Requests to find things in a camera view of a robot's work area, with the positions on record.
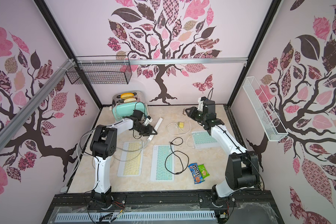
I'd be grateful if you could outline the yellow wireless keyboard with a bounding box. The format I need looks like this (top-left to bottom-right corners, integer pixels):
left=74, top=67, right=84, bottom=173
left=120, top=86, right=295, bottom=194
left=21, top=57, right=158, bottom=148
left=117, top=141, right=144, bottom=177

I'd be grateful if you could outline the black USB cable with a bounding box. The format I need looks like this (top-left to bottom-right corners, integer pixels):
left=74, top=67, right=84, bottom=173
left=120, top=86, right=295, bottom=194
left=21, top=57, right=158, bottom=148
left=164, top=136, right=189, bottom=175

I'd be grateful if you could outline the black wire basket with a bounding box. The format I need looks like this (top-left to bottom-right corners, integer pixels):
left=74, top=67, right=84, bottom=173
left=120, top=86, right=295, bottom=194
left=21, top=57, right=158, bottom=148
left=65, top=57, right=133, bottom=85

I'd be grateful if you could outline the white power strip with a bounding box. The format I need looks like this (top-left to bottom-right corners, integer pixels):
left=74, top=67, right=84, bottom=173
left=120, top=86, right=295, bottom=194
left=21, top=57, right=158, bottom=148
left=147, top=118, right=163, bottom=142

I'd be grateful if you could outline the aluminium rail back wall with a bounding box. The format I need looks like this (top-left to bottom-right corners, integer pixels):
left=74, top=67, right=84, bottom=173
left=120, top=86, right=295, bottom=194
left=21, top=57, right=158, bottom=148
left=77, top=57, right=248, bottom=65

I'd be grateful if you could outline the green wireless keyboard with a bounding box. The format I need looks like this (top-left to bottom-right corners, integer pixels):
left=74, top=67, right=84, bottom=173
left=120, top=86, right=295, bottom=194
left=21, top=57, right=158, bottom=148
left=150, top=145, right=175, bottom=182
left=191, top=131, right=220, bottom=149

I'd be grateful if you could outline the blue candy bag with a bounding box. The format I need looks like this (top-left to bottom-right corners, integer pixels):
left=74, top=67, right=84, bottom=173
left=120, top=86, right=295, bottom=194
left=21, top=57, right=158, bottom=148
left=188, top=163, right=204, bottom=184

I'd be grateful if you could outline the white slotted cable duct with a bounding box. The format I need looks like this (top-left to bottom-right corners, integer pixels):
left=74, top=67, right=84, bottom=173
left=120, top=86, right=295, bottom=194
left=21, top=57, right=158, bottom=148
left=53, top=211, right=216, bottom=224

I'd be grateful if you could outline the green snack packet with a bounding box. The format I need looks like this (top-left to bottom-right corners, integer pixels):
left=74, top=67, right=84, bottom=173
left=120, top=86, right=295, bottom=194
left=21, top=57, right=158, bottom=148
left=198, top=164, right=210, bottom=179

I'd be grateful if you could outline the aluminium rail left wall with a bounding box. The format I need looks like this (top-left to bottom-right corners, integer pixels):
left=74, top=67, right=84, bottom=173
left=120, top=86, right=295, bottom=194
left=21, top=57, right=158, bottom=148
left=0, top=59, right=73, bottom=152

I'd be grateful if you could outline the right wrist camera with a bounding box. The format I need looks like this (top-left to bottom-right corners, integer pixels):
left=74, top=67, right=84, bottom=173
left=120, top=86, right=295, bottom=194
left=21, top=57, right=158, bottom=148
left=197, top=97, right=206, bottom=111

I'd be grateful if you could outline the mint green toaster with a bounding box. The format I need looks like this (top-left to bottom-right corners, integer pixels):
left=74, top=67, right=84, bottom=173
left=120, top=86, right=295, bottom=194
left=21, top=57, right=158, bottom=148
left=112, top=91, right=148, bottom=121

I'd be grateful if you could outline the aluminium rail wall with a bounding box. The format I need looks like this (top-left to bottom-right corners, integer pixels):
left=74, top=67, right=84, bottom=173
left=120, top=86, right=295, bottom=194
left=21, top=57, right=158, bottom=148
left=0, top=59, right=73, bottom=152
left=77, top=57, right=248, bottom=65

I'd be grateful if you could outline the white wire shelf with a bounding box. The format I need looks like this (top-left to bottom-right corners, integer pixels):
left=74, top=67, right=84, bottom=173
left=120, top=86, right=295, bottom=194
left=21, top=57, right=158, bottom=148
left=243, top=77, right=288, bottom=141

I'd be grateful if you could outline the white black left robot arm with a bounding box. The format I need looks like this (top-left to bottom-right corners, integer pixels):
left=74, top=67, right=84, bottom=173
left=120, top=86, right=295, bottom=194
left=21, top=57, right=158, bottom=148
left=90, top=110, right=157, bottom=208

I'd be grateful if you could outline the white power strip cord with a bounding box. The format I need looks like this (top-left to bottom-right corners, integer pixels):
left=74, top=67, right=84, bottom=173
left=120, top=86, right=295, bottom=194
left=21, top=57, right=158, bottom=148
left=76, top=130, right=99, bottom=169

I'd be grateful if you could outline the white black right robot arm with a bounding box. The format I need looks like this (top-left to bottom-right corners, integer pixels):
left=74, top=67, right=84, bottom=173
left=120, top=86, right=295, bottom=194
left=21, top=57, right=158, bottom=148
left=185, top=97, right=262, bottom=207

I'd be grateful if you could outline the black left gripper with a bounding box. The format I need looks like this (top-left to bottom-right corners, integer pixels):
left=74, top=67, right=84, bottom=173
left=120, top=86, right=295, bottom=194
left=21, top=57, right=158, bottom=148
left=133, top=123, right=156, bottom=136

